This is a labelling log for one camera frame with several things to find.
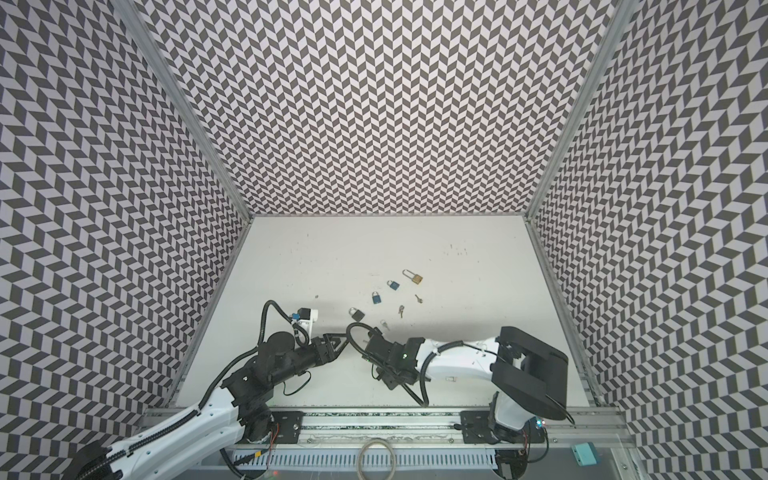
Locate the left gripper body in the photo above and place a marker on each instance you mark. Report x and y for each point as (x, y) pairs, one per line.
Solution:
(321, 360)

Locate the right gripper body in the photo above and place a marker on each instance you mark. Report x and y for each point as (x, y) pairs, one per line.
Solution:
(375, 349)

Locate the black padlock with keys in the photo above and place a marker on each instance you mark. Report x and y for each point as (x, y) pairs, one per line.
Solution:
(356, 314)

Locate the brass long-shackle padlock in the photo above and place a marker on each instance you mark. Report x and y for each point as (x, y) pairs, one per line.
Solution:
(412, 276)

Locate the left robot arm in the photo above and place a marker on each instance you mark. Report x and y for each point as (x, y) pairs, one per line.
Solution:
(233, 408)

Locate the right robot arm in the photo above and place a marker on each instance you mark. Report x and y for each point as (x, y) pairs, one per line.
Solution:
(529, 377)

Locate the teal box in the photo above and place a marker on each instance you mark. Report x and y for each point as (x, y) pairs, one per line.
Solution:
(585, 454)

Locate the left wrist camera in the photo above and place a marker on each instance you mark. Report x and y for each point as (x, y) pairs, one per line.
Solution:
(305, 318)

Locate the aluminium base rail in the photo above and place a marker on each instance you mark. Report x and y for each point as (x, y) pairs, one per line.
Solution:
(440, 427)

